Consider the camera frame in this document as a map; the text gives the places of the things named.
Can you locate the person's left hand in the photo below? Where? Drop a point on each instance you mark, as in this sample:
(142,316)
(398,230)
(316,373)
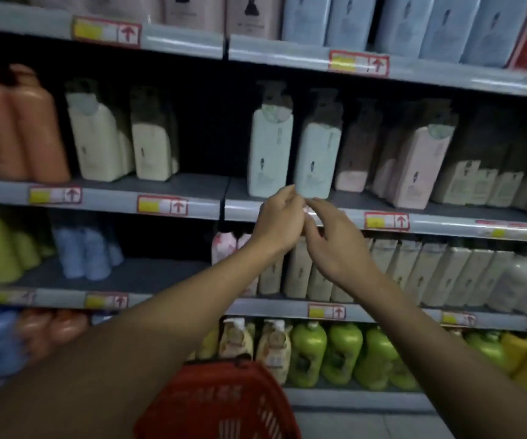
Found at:
(276,223)

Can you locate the person's right hand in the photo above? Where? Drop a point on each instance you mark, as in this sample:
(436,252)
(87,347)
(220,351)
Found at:
(339,246)

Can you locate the person's left fingers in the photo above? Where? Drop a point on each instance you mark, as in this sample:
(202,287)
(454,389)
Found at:
(291,198)

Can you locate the person's right thumb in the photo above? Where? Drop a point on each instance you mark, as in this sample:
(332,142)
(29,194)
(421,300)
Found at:
(310,228)

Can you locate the person's right forearm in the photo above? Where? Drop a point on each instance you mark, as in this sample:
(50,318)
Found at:
(428,352)

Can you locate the person's left forearm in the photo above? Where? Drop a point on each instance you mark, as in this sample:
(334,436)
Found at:
(131,352)

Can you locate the pale mint rectangular bottle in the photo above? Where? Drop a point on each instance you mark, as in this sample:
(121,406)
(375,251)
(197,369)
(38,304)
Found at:
(269,150)
(317,159)

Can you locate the pink floral bottle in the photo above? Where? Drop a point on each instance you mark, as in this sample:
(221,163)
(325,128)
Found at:
(223,246)

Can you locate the gray metal shelf board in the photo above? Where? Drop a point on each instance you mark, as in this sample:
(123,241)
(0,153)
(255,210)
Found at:
(446,221)
(153,276)
(176,41)
(382,313)
(359,397)
(117,191)
(428,68)

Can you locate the row of beige bottles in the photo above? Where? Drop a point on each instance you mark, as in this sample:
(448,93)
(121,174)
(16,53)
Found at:
(423,269)
(497,173)

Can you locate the pink rectangular bottle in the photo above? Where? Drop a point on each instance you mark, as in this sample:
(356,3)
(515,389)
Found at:
(416,169)

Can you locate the cream pump bottle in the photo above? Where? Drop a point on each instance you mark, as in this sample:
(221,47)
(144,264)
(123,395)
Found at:
(236,340)
(273,349)

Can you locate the green bottle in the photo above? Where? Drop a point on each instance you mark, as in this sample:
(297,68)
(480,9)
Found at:
(487,349)
(373,361)
(342,354)
(403,377)
(308,356)

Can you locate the cream rectangular bottle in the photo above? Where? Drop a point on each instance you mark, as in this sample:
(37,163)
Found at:
(96,141)
(153,146)

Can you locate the pink bottle with dark figure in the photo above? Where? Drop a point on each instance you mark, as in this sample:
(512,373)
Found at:
(192,11)
(254,15)

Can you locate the red plastic shopping basket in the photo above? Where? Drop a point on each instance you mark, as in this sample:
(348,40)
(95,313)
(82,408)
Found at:
(217,402)

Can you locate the group of pale blue bottles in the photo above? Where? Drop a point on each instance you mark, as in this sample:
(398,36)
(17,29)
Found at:
(85,249)

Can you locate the group of orange round bottles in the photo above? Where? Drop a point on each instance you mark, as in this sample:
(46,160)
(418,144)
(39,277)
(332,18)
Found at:
(53,331)

